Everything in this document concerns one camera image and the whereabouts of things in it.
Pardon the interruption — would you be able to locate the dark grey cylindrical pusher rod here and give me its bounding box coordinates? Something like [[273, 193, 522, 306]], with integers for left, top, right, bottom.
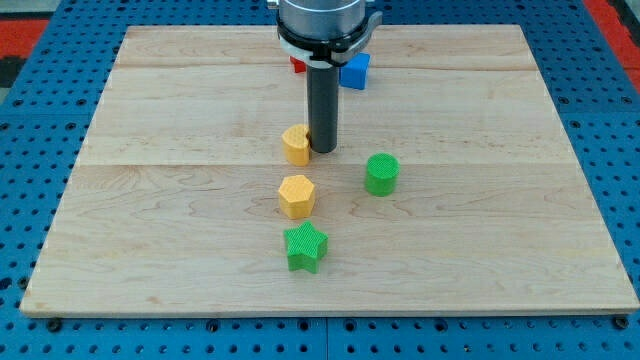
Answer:
[[306, 67, 339, 153]]

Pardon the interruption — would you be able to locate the black white tool mount ring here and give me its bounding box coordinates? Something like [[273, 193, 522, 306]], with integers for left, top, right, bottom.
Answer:
[[277, 11, 383, 69]]

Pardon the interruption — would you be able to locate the yellow heart block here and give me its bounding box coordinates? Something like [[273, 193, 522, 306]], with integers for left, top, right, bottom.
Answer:
[[281, 124, 310, 166]]

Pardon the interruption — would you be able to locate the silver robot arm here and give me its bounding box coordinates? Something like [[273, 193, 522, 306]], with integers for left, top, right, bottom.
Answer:
[[267, 0, 382, 153]]

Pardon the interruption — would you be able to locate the red block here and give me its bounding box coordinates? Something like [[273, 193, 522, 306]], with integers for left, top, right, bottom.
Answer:
[[289, 57, 307, 73]]

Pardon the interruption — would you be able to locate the blue cube block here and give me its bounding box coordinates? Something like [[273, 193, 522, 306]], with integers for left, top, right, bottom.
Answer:
[[339, 53, 370, 90]]

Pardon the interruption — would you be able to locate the green cylinder block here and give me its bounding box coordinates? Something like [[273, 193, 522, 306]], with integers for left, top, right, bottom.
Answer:
[[365, 153, 400, 197]]

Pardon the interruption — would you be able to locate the yellow hexagon block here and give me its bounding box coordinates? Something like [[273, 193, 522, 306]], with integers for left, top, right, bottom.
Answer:
[[278, 175, 315, 219]]

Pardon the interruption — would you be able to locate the green star block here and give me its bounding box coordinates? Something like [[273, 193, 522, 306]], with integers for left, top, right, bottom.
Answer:
[[283, 221, 329, 274]]

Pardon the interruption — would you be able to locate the light wooden board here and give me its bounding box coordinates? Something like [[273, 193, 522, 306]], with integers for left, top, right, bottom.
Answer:
[[21, 25, 639, 318]]

